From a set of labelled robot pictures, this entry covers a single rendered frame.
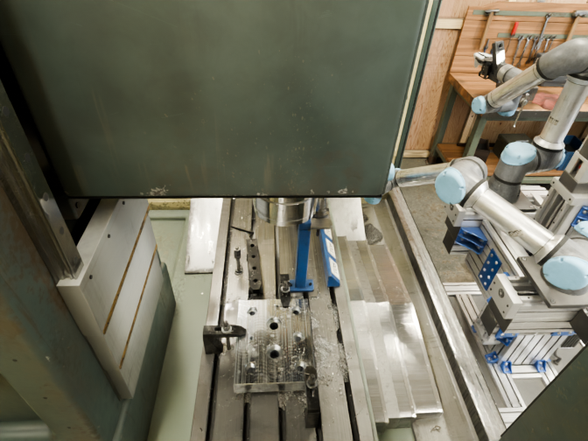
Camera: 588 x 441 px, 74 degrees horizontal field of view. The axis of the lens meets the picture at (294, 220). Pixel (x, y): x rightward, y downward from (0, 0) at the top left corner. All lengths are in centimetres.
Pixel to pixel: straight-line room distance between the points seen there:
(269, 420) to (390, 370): 52
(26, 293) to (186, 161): 37
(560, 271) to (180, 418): 131
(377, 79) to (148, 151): 43
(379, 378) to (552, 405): 55
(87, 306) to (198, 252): 107
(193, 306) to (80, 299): 93
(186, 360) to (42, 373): 78
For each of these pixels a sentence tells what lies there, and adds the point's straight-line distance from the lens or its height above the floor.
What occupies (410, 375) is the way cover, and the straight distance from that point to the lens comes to 158.
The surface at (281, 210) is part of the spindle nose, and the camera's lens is 90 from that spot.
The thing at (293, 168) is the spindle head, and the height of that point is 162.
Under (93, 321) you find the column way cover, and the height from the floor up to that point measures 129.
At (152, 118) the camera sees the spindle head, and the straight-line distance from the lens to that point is 75.
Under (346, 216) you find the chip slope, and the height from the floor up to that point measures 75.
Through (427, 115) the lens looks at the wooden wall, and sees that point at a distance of 399.
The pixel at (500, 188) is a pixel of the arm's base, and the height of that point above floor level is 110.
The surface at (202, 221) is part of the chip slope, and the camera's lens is 203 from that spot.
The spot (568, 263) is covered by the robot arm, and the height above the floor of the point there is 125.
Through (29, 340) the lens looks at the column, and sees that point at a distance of 89.
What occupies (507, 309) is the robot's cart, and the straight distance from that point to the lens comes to 159.
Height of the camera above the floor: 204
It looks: 40 degrees down
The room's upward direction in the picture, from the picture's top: 3 degrees clockwise
